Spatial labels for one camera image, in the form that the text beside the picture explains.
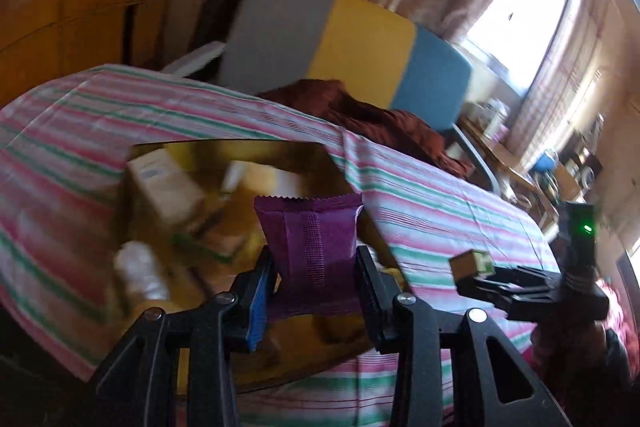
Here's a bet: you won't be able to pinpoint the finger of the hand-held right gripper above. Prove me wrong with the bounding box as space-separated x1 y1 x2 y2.
459 281 611 322
477 266 563 290

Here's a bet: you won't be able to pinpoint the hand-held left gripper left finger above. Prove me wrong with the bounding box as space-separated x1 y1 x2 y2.
92 249 276 427

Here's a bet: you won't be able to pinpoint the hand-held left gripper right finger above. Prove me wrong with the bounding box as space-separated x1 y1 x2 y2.
355 246 571 427

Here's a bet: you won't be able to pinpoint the small tan cube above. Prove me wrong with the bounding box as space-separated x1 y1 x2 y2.
448 249 496 283

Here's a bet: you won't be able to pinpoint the purple packet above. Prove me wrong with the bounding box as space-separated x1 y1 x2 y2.
253 193 365 318

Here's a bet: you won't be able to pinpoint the white plastic wrap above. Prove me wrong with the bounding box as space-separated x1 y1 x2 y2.
112 241 171 303

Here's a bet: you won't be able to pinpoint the white foam block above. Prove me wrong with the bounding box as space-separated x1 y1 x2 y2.
220 159 301 200

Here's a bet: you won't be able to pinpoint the cream box with blue label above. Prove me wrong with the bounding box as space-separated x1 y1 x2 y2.
125 149 206 228

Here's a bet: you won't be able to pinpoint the gold metal tin tray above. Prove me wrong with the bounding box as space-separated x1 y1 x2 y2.
117 139 406 395

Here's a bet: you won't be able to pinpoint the person's pink clothing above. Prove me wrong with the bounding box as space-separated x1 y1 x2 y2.
532 279 640 427

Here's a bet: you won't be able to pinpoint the cardboard box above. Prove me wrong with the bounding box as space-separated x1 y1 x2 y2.
555 159 583 202

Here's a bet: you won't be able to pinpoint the wooden desk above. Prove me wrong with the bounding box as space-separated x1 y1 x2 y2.
457 114 586 228

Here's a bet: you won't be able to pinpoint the white box with blue print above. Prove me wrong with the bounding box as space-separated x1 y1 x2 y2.
482 99 511 132

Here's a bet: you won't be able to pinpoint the dark red cloth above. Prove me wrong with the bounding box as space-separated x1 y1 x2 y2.
257 78 473 178

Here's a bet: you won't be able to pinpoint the grey yellow blue chair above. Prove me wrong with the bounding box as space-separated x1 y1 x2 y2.
160 0 501 192

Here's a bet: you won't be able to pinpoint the pink green striped tablecloth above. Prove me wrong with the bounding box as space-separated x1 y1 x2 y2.
0 64 566 427

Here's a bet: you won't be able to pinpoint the black rolled mat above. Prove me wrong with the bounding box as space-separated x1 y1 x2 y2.
192 0 261 58

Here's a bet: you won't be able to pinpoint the wooden wardrobe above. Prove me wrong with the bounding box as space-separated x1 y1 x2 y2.
0 0 196 108

